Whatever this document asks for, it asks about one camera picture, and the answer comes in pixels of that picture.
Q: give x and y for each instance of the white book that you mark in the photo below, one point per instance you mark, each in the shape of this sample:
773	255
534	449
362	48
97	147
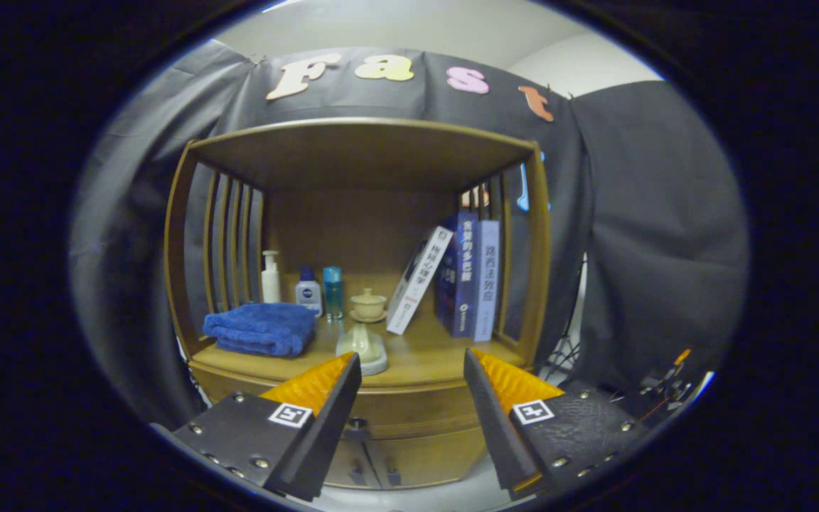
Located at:
420	281

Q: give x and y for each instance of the wooden cabinet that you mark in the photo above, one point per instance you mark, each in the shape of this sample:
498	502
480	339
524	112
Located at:
367	153

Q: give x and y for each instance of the orange and black tool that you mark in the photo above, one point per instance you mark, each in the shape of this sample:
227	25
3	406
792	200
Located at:
665	380

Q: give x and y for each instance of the clear blue bottle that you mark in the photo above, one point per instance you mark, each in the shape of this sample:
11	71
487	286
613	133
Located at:
333	295

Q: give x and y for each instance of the blue folded towel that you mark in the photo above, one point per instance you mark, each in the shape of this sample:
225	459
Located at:
260	328

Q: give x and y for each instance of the white flat object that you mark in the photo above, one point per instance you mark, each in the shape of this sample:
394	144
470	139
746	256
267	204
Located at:
704	384

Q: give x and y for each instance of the white lotion bottle blue cap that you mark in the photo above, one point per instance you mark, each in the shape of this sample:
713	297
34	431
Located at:
308	295

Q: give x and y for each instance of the black backdrop cloth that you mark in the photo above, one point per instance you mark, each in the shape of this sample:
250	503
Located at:
665	213

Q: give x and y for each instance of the wooden countertop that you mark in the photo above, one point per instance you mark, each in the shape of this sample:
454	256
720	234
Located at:
424	359

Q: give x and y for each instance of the dark blue book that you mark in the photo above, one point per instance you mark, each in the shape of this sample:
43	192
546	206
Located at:
461	277

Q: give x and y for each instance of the black tripod stand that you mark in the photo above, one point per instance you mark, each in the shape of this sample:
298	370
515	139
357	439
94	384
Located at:
560	355

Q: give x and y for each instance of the pale green pitcher white base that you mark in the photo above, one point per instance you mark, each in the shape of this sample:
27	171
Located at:
363	348

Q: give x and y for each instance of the wooden drawer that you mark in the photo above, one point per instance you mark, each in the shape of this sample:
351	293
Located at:
416	409

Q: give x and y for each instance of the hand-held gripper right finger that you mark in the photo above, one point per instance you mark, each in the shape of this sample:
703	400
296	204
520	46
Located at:
495	430

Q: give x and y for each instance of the wooden cabinet door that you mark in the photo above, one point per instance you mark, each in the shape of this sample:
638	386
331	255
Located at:
348	455
438	455

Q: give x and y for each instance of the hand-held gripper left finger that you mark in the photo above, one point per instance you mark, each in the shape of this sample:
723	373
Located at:
331	430

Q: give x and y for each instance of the light purple book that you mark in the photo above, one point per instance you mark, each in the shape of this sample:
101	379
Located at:
488	281

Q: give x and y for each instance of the white pump bottle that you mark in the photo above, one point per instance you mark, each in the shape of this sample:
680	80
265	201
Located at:
271	284

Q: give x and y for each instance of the pale green lidded teacup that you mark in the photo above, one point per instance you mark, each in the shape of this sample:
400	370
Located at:
368	306

